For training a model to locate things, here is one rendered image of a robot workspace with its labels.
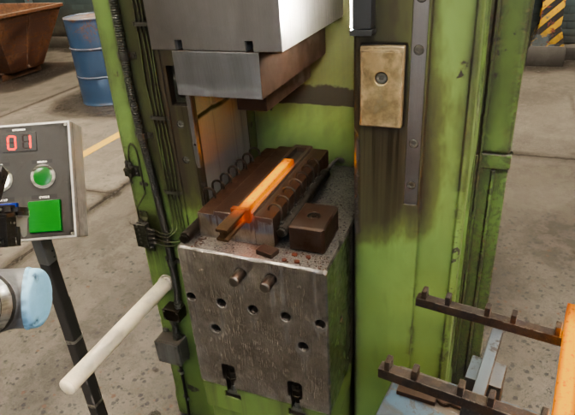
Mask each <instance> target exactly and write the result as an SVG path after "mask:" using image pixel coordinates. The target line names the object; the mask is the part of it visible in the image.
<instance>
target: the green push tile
mask: <svg viewBox="0 0 575 415"><path fill-rule="evenodd" d="M28 209H29V215H30V217H29V230H30V234H35V233H45V232H56V231H63V230H62V204H61V200H60V199H52V200H41V201H31V202H28Z"/></svg>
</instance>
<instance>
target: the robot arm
mask: <svg viewBox="0 0 575 415"><path fill-rule="evenodd" d="M8 175H9V173H8V171H7V170H6V169H5V168H4V167H3V166H2V165H0V201H1V198H2V195H3V190H4V187H5V184H6V180H7V178H8ZM28 217H30V215H29V209H28V207H15V205H0V247H10V246H21V235H22V237H26V236H27V219H28ZM11 236H13V237H11ZM15 239H16V242H15ZM16 244H17V245H16ZM51 304H52V286H51V282H50V278H49V276H48V275H47V273H46V272H45V271H44V270H42V269H38V268H31V267H26V268H21V269H0V333H2V332H4V331H6V330H9V329H26V330H29V329H35V328H38V327H40V326H41V325H43V324H44V322H45V321H46V319H47V317H48V316H49V314H50V309H51Z"/></svg>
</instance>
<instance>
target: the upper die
mask: <svg viewBox="0 0 575 415"><path fill-rule="evenodd" d="M324 54H325V27H324V28H323V29H321V30H319V31H318V32H316V33H313V34H312V35H311V36H309V37H308V38H306V39H304V40H302V41H300V42H299V43H297V44H296V45H294V46H292V47H291V48H289V49H287V50H285V51H283V52H282V53H275V52H254V51H253V49H251V50H249V51H247V52H239V51H204V50H183V48H181V49H179V50H172V57H173V62H174V67H175V78H176V83H177V88H178V93H179V95H187V96H201V97H216V98H244V99H259V100H263V99H264V98H266V97H268V96H269V95H270V94H271V93H272V92H274V91H275V90H276V89H278V88H279V87H281V86H282V85H284V84H285V83H286V82H288V81H289V80H291V79H292V78H293V77H294V76H295V75H297V74H298V73H300V72H301V71H302V70H304V69H305V68H307V67H308V66H310V65H311V64H312V63H314V62H315V61H316V60H317V59H319V58H320V57H321V56H323V55H324Z"/></svg>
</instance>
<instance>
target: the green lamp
mask: <svg viewBox="0 0 575 415"><path fill-rule="evenodd" d="M33 179H34V181H35V182H36V183H37V184H38V185H40V186H45V185H47V184H49V183H50V181H51V179H52V173H51V171H50V170H49V169H47V168H46V167H40V168H38V169H36V170H35V171H34V173H33Z"/></svg>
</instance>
